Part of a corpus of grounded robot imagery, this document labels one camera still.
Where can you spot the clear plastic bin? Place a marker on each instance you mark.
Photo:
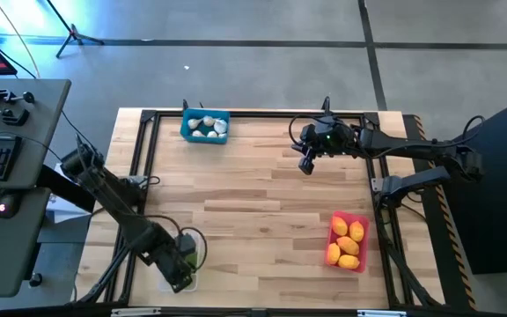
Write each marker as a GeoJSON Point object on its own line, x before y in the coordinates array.
{"type": "Point", "coordinates": [163, 287]}

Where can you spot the black tripod stand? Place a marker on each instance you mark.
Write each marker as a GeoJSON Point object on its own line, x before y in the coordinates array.
{"type": "Point", "coordinates": [74, 35]}

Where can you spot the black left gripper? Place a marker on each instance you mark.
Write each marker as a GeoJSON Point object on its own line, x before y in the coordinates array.
{"type": "Point", "coordinates": [170, 262]}

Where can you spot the white paper sheets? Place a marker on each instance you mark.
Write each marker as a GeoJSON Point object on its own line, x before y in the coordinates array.
{"type": "Point", "coordinates": [62, 207]}

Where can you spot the small white garlic bulb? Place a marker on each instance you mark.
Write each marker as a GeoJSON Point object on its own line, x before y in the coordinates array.
{"type": "Point", "coordinates": [222, 136]}

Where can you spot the black desk leg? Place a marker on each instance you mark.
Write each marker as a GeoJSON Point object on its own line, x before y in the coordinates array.
{"type": "Point", "coordinates": [55, 185]}

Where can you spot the blue plastic bin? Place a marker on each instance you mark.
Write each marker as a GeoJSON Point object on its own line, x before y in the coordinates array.
{"type": "Point", "coordinates": [185, 134]}

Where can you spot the black desk clamp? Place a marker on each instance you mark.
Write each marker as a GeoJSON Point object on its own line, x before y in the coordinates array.
{"type": "Point", "coordinates": [0, 94]}
{"type": "Point", "coordinates": [11, 116]}

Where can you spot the grey side desk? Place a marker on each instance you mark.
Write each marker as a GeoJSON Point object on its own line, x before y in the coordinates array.
{"type": "Point", "coordinates": [38, 132]}

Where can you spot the silver metal bracket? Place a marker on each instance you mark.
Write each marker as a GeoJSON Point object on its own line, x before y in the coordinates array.
{"type": "Point", "coordinates": [377, 185]}

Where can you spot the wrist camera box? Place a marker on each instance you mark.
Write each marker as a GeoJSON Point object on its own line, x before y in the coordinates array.
{"type": "Point", "coordinates": [309, 133]}
{"type": "Point", "coordinates": [187, 245]}

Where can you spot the black computer mouse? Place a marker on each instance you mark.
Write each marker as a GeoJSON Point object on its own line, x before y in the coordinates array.
{"type": "Point", "coordinates": [9, 204]}

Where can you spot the dark navy panel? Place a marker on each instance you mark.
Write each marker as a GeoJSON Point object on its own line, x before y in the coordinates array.
{"type": "Point", "coordinates": [500, 220]}

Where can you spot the silver metal latch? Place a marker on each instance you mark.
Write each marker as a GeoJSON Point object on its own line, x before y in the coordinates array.
{"type": "Point", "coordinates": [381, 313]}
{"type": "Point", "coordinates": [134, 312]}

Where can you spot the black hazard striped platform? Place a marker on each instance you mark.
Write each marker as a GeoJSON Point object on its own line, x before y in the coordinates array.
{"type": "Point", "coordinates": [451, 264]}

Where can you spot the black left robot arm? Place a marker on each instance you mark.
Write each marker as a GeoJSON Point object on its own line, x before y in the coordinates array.
{"type": "Point", "coordinates": [112, 198]}

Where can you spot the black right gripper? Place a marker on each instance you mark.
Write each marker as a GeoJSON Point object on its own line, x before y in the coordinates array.
{"type": "Point", "coordinates": [335, 138]}

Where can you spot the large white garlic head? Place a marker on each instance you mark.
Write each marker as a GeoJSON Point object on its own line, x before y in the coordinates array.
{"type": "Point", "coordinates": [220, 126]}

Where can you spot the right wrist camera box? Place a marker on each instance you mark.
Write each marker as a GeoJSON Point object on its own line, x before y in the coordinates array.
{"type": "Point", "coordinates": [309, 133]}

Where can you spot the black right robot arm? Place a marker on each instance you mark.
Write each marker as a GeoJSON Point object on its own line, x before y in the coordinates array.
{"type": "Point", "coordinates": [412, 147]}

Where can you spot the red plastic bin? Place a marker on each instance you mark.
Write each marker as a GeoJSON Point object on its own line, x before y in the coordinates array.
{"type": "Point", "coordinates": [363, 257]}

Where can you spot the black aluminium table frame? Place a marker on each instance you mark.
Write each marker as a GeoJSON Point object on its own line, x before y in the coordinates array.
{"type": "Point", "coordinates": [258, 114]}

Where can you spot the black round knob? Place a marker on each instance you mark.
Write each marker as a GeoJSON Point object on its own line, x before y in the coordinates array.
{"type": "Point", "coordinates": [35, 279]}

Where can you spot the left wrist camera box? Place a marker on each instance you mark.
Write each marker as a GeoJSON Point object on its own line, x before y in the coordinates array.
{"type": "Point", "coordinates": [187, 245]}

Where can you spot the yellow lemon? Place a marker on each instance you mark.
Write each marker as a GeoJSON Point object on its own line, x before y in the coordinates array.
{"type": "Point", "coordinates": [347, 245]}
{"type": "Point", "coordinates": [339, 226]}
{"type": "Point", "coordinates": [356, 230]}
{"type": "Point", "coordinates": [333, 253]}
{"type": "Point", "coordinates": [349, 262]}

